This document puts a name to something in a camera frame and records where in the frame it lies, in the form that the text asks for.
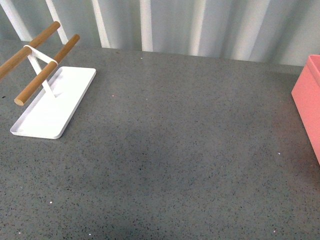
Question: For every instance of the white rack with wooden rods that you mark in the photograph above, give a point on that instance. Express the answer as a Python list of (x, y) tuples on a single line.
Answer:
[(63, 88)]

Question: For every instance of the pink box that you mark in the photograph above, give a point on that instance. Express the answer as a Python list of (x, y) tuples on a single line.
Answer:
[(306, 96)]

